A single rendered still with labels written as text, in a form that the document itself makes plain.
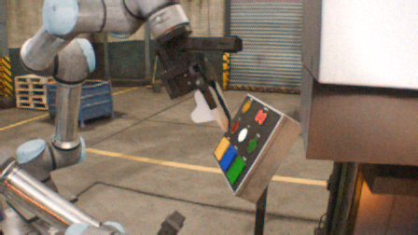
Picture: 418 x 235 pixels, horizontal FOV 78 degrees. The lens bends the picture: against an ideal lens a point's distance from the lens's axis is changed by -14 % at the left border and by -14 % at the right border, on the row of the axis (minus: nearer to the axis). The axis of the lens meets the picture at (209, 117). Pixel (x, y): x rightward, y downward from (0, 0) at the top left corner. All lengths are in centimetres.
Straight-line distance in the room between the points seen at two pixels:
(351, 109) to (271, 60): 805
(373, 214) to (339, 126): 41
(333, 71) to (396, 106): 10
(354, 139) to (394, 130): 5
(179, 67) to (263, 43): 787
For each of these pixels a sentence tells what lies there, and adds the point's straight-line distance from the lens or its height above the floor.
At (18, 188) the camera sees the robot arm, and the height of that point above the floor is 108.
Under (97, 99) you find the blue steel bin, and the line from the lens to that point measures 554.
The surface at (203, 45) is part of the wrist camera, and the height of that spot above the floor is 139.
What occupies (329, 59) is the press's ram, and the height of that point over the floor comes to 139.
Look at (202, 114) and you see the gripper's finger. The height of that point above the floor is 127.
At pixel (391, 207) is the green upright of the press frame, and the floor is 106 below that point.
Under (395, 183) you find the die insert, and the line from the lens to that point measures 43.
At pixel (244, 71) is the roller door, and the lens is 852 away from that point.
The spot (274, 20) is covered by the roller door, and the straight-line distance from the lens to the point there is 838.
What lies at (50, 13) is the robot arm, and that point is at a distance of 58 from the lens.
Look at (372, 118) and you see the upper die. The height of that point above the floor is 132.
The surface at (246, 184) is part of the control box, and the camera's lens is 89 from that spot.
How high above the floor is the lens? 140
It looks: 15 degrees down
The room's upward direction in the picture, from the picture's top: straight up
